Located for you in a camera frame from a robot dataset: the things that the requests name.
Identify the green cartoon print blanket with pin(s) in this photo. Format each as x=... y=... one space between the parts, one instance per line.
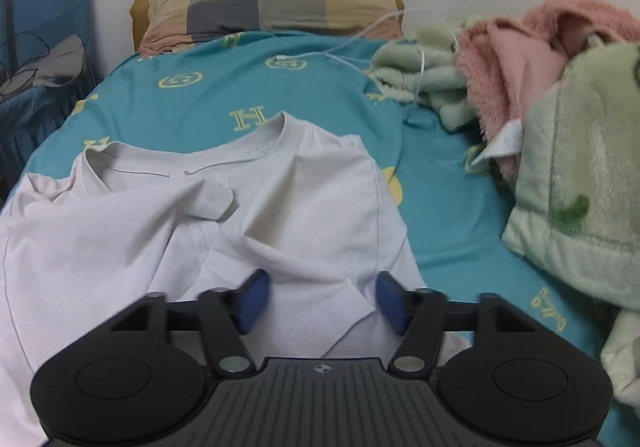
x=575 y=152

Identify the grey cloth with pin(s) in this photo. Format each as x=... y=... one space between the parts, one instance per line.
x=60 y=62

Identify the teal printed bed sheet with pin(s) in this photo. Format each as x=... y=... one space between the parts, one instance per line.
x=200 y=102

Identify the mustard yellow pillow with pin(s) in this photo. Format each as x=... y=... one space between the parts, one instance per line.
x=137 y=17

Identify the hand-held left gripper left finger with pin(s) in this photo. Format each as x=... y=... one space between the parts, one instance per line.
x=255 y=299

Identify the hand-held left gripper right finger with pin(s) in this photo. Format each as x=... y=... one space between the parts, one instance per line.
x=392 y=302

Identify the white t-shirt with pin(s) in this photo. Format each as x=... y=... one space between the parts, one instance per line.
x=300 y=187

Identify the pink fluffy blanket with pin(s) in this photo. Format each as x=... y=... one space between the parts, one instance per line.
x=505 y=57

